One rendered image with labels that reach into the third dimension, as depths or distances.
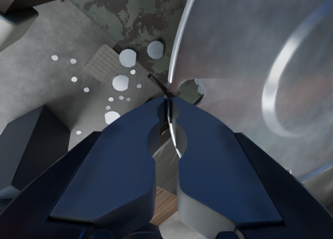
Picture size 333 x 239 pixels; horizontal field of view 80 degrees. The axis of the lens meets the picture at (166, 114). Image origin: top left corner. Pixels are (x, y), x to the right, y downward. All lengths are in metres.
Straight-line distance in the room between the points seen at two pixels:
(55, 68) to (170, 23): 0.74
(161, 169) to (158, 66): 0.15
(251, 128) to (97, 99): 0.87
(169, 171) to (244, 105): 0.08
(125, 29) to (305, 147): 0.24
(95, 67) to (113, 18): 0.53
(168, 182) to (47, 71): 0.83
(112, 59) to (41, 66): 0.32
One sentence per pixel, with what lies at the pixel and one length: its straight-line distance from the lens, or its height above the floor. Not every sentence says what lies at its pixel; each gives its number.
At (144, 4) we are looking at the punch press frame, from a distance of 0.26.
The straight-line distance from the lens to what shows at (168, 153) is 0.17.
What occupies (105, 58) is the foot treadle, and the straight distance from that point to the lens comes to 0.76.
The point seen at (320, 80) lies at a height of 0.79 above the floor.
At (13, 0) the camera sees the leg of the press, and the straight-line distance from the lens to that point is 0.29.
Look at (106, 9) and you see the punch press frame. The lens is 0.25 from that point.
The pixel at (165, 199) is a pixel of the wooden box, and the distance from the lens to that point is 0.99.
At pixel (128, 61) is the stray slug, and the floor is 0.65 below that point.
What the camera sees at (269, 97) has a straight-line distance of 0.18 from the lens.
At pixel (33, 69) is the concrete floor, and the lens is 0.97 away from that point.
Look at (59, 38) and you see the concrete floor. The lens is 0.92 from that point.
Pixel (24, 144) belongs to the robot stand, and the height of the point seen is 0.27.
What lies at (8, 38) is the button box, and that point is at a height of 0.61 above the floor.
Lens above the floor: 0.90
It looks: 54 degrees down
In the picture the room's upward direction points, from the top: 149 degrees clockwise
